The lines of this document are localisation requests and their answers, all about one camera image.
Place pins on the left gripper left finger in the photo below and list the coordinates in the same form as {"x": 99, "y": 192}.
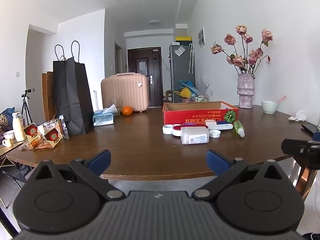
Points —
{"x": 59, "y": 198}

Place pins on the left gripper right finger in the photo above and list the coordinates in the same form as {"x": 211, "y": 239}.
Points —
{"x": 254, "y": 198}

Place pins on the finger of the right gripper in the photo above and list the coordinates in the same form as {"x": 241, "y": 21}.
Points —
{"x": 292, "y": 146}
{"x": 316, "y": 136}

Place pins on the green bottle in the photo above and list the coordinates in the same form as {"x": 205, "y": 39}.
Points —
{"x": 239, "y": 128}

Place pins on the white tube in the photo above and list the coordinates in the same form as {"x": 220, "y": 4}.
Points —
{"x": 223, "y": 126}

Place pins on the small white cap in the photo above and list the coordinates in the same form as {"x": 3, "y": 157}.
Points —
{"x": 214, "y": 133}

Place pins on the white plastic pill bottle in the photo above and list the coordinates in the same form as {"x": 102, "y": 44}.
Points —
{"x": 194, "y": 135}

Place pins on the large white jar lid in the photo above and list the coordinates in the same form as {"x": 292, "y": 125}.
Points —
{"x": 167, "y": 129}

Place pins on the beige plug adapter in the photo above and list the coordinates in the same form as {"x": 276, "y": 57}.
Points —
{"x": 210, "y": 123}

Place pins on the purple scalloped lid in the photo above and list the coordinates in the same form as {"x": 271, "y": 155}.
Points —
{"x": 189, "y": 124}

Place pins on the black smartphone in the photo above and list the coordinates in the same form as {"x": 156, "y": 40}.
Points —
{"x": 310, "y": 128}

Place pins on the crumpled white tissue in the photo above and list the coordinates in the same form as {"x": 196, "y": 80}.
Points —
{"x": 299, "y": 116}

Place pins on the pale green bowl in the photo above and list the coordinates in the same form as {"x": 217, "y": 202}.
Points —
{"x": 269, "y": 107}

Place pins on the pink spoon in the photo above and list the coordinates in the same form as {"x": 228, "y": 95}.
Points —
{"x": 281, "y": 99}

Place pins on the snack packets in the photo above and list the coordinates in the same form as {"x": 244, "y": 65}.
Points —
{"x": 46, "y": 135}

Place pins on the white mug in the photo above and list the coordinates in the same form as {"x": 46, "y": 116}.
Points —
{"x": 9, "y": 138}

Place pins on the white thermos jug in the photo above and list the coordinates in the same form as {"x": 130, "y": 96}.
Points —
{"x": 17, "y": 124}

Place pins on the pink textured vase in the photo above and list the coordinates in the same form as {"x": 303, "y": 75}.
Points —
{"x": 246, "y": 90}

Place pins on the brown paper bag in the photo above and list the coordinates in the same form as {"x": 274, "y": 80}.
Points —
{"x": 47, "y": 81}

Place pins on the blue tissue pack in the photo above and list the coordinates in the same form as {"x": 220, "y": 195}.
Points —
{"x": 105, "y": 116}

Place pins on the dried pink roses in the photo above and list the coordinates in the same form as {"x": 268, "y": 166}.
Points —
{"x": 245, "y": 61}

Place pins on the black paper bag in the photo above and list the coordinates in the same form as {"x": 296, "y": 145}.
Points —
{"x": 72, "y": 94}

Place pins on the orange fruit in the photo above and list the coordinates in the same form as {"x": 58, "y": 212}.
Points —
{"x": 127, "y": 111}

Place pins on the clear drinking glass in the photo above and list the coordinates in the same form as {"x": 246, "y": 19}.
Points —
{"x": 114, "y": 103}

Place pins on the red cardboard box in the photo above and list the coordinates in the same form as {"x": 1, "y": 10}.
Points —
{"x": 199, "y": 112}

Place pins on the yellow and blue toys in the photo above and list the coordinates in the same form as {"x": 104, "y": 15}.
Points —
{"x": 186, "y": 90}

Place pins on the pink suitcase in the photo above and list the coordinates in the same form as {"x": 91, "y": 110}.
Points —
{"x": 133, "y": 88}

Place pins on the grey refrigerator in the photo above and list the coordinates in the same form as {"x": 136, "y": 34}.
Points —
{"x": 182, "y": 70}

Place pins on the yellow box on fridge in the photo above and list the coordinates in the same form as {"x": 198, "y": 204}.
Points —
{"x": 183, "y": 39}

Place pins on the ceiling lamp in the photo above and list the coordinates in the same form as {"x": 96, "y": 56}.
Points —
{"x": 154, "y": 22}

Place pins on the camera tripod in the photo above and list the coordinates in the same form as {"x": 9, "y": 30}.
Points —
{"x": 25, "y": 109}

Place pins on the wall electrical panel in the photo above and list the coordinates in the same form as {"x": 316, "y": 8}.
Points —
{"x": 201, "y": 38}

